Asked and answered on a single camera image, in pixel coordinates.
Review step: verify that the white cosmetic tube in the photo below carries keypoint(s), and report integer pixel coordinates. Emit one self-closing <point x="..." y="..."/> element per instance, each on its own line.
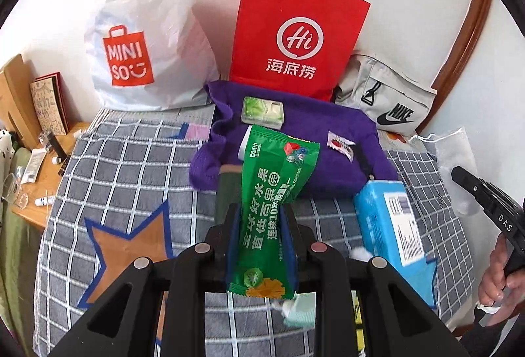
<point x="33" y="166"/>

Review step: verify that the clear glass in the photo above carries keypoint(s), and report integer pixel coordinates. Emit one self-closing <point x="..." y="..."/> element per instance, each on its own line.
<point x="14" y="190"/>

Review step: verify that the small white tube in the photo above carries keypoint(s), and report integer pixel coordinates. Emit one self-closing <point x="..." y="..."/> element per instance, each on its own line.
<point x="45" y="200"/>

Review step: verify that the green bedsheet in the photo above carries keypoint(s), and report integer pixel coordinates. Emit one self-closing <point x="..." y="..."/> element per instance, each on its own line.
<point x="12" y="250"/>

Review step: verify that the wooden bed headboard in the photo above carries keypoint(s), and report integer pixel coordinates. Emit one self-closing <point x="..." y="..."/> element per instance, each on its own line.
<point x="16" y="94"/>

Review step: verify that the wooden nightstand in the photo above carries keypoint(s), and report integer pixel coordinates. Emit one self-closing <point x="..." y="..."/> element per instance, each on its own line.
<point x="41" y="215"/>

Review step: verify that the dark tea tin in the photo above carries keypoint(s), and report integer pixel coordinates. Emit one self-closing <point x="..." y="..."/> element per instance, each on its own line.
<point x="227" y="192"/>

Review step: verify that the red paper bag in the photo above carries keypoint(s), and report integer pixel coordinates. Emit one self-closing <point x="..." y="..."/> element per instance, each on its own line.
<point x="295" y="12"/>

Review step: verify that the green wet wipe packet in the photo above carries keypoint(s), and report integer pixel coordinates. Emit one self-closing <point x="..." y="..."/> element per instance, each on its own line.
<point x="262" y="197"/>

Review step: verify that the person's right hand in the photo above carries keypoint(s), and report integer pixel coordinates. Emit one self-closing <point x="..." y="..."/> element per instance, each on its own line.
<point x="492" y="279"/>

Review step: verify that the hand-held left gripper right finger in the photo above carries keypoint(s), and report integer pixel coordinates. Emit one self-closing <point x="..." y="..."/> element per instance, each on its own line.
<point x="292" y="254"/>

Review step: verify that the patterned cover book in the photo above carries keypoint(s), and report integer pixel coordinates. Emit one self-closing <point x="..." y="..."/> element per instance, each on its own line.
<point x="49" y="106"/>

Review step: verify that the purple fabric tray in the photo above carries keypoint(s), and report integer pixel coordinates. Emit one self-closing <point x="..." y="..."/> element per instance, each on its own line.
<point x="328" y="176"/>

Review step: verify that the grey waist bag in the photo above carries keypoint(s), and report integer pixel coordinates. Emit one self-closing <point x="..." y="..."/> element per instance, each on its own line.
<point x="381" y="94"/>

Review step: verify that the small black bottle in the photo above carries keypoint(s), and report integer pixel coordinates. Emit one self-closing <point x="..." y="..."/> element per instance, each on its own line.
<point x="51" y="143"/>

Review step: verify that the white plastic shopping bag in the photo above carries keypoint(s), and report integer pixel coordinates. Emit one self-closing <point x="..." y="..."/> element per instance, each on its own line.
<point x="156" y="32"/>

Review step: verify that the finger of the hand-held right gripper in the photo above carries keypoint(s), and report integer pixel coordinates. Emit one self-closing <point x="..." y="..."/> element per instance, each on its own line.
<point x="465" y="178"/>

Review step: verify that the blue tissue pack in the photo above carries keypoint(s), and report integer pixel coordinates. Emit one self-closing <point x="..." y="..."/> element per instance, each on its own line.
<point x="381" y="217"/>

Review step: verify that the white cotton ball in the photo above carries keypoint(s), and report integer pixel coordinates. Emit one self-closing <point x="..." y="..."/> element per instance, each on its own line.
<point x="360" y="252"/>

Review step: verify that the blue checked star tablecloth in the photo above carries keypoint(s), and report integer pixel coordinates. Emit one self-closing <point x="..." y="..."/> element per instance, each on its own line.
<point x="123" y="176"/>

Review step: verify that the mint green cloth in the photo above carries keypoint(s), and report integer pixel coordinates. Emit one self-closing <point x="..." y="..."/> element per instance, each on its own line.
<point x="301" y="312"/>

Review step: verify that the small white tomato print sachet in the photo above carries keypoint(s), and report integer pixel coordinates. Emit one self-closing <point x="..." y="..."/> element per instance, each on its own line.
<point x="340" y="142"/>

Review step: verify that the panda print blanket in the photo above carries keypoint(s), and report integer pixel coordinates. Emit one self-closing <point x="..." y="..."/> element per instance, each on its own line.
<point x="7" y="147"/>

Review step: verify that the translucent white bag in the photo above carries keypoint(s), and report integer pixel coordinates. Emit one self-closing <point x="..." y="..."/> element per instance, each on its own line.
<point x="447" y="156"/>

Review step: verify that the brown wooden door frame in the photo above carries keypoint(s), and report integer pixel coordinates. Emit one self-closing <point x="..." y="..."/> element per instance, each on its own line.
<point x="471" y="32"/>

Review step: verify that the small green white tissue pack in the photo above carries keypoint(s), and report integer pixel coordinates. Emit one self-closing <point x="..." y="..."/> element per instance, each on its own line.
<point x="262" y="110"/>

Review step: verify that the red book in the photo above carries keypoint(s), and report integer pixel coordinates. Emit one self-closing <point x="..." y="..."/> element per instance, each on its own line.
<point x="57" y="77"/>

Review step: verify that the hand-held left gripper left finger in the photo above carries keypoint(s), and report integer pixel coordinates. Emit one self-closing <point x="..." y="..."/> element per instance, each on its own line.
<point x="233" y="238"/>

